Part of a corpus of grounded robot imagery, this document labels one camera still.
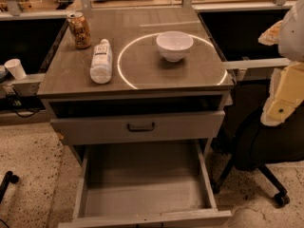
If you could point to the blue plastic water bottle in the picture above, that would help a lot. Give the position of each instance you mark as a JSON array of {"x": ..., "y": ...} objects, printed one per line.
[{"x": 101, "y": 64}]

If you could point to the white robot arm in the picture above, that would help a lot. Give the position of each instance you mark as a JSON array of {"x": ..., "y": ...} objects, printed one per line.
[{"x": 287, "y": 85}]

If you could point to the grey drawer cabinet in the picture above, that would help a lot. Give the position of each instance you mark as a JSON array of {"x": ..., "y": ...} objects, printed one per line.
[{"x": 143, "y": 82}]

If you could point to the grey upper drawer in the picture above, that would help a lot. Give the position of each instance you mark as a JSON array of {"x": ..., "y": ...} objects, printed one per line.
[{"x": 168, "y": 127}]

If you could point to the open grey middle drawer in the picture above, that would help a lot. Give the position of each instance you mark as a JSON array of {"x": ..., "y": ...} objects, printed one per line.
[{"x": 145, "y": 185}]

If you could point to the white ceramic bowl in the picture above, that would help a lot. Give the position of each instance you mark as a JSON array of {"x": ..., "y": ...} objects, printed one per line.
[{"x": 174, "y": 45}]

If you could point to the black office chair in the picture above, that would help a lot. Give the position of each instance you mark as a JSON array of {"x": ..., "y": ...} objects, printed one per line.
[{"x": 253, "y": 145}]

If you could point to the orange drink can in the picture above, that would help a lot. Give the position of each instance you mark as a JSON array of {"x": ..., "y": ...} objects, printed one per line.
[{"x": 79, "y": 28}]

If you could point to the white paper cup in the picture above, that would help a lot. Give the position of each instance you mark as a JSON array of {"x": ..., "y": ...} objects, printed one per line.
[{"x": 15, "y": 68}]

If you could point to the black chair base left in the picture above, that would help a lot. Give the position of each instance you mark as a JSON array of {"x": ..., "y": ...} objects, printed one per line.
[{"x": 8, "y": 178}]

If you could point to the black power adapter with cable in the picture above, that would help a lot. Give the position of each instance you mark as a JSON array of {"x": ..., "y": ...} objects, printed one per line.
[{"x": 22, "y": 106}]

